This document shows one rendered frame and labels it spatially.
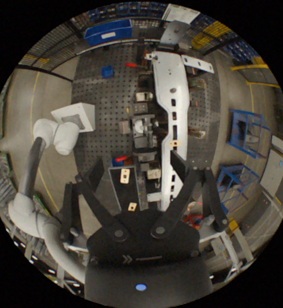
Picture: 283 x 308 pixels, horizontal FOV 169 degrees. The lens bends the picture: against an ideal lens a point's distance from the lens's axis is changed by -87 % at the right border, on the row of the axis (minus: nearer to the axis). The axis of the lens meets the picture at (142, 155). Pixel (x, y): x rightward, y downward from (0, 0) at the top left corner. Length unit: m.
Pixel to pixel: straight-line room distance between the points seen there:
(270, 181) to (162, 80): 8.16
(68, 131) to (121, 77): 0.62
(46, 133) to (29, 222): 0.52
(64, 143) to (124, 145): 0.54
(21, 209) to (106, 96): 0.99
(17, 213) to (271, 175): 8.61
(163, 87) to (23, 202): 0.93
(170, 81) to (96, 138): 0.78
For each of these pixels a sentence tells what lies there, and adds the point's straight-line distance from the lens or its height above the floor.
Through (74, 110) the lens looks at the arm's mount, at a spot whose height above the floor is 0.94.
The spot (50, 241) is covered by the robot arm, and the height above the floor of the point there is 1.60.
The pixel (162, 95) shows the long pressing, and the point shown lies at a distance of 0.67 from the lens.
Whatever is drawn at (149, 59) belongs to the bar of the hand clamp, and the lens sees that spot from 0.50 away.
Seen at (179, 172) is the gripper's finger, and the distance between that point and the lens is 0.17.
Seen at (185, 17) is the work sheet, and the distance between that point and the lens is 0.98.
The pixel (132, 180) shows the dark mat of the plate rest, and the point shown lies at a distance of 0.57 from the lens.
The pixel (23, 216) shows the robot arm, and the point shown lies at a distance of 0.52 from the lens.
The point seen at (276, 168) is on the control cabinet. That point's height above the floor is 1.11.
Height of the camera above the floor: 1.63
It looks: 68 degrees down
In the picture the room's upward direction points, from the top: 169 degrees clockwise
